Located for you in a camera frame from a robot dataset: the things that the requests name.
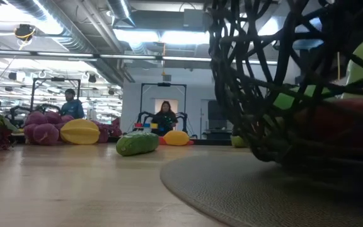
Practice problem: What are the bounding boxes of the grey ceiling box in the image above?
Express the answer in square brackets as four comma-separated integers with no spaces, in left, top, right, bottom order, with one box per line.
[183,8,209,32]

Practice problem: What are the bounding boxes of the yellow mango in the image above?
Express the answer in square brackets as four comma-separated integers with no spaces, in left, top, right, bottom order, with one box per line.
[163,130,190,147]

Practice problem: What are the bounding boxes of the black wicker basket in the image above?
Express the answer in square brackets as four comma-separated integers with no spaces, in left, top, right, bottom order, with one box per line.
[208,0,363,202]

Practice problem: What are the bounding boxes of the yellow starfruit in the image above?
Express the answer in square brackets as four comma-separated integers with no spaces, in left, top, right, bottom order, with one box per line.
[59,119,101,146]

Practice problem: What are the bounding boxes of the dark green cucumber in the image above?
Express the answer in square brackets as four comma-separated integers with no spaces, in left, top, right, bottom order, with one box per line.
[115,131,160,157]

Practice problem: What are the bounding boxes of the red chili pepper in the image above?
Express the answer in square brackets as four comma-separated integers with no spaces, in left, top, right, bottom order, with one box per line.
[293,97,363,151]

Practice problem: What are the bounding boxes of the black robot station frame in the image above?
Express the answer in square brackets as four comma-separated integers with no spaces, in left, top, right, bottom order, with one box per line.
[31,76,81,120]
[139,82,188,135]

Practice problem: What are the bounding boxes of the grey round mat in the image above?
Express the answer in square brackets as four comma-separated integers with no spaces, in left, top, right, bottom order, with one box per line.
[159,153,363,227]

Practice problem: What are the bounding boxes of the black aluminium table frame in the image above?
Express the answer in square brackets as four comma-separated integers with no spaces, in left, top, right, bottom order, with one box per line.
[11,132,233,148]

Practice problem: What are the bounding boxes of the silver ventilation duct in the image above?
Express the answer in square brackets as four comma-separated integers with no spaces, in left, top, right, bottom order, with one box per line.
[6,0,129,86]

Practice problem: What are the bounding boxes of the long ceiling light strip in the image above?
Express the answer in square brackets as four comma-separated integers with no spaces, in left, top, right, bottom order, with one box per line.
[0,49,279,66]

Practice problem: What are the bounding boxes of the person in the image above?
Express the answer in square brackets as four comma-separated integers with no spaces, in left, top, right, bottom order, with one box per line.
[151,100,179,136]
[60,88,86,120]

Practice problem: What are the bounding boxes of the black yellow cable reel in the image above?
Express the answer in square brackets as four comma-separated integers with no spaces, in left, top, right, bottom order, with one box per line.
[13,23,37,42]

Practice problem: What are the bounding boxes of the black cabinet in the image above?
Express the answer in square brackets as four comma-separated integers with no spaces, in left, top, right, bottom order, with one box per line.
[207,100,229,140]

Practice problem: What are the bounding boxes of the purple grape bunch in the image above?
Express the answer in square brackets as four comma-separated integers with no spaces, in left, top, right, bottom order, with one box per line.
[23,110,123,146]

